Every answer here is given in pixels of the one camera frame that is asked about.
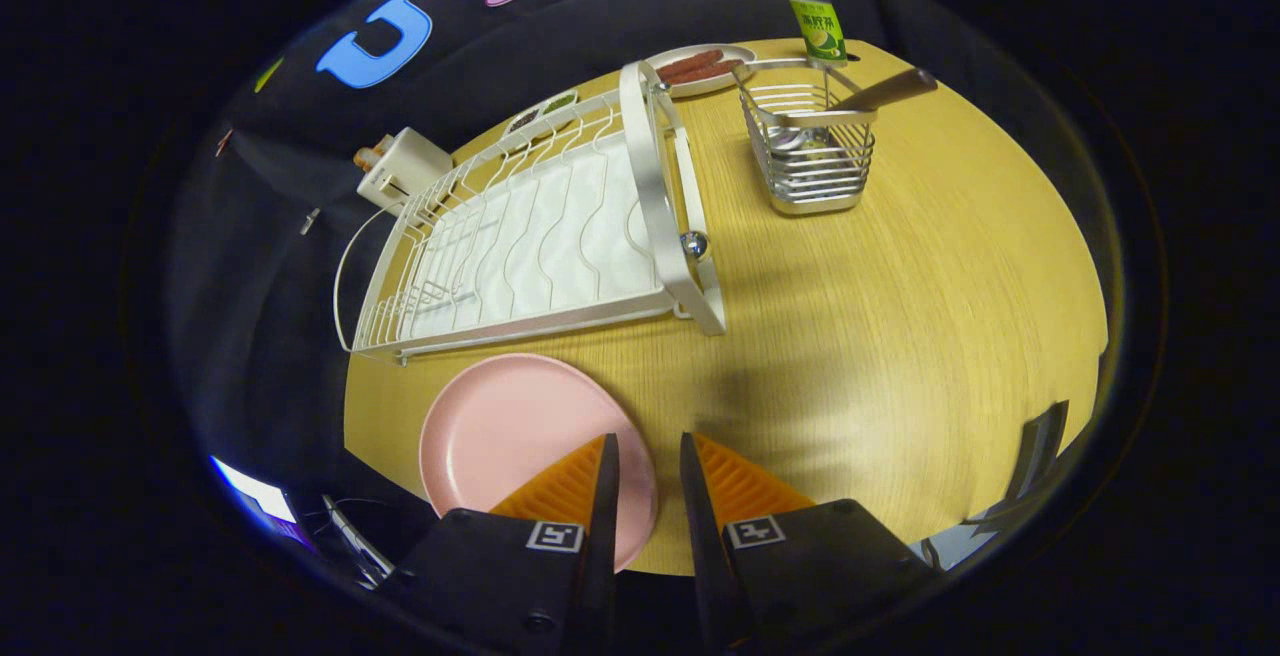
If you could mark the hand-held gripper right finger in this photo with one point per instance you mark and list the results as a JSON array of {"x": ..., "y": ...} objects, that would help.
[{"x": 705, "y": 556}]

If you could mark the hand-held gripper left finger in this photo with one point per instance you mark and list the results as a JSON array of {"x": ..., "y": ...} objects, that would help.
[{"x": 598, "y": 556}]

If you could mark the pink plate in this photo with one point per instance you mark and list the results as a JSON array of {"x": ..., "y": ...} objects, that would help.
[{"x": 500, "y": 436}]

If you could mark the white plate with patties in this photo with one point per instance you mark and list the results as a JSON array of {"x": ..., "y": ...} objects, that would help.
[{"x": 735, "y": 56}]

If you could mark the bright monitor screen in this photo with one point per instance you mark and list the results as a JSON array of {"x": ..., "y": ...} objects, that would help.
[{"x": 255, "y": 491}]

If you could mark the dark furniture piece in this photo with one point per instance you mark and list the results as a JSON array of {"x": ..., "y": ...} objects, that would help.
[{"x": 1040, "y": 446}]

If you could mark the white toaster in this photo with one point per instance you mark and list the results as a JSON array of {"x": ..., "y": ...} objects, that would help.
[{"x": 405, "y": 171}]

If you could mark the small metal clip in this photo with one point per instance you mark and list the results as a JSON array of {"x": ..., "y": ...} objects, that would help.
[{"x": 310, "y": 221}]

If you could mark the white sectioned seasoning tray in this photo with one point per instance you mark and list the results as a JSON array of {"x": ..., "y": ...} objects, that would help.
[{"x": 545, "y": 114}]

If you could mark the toasted bread slice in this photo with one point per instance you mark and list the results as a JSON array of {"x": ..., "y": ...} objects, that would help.
[
  {"x": 381, "y": 145},
  {"x": 366, "y": 159}
]

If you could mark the brown meat patty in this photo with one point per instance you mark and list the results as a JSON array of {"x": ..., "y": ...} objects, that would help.
[
  {"x": 705, "y": 74},
  {"x": 690, "y": 63}
]

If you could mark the green drink bottle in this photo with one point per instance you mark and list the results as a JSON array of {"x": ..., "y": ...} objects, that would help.
[{"x": 817, "y": 31}]

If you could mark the wooden clothespin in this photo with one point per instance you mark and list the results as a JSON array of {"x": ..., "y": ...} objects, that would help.
[{"x": 223, "y": 141}]

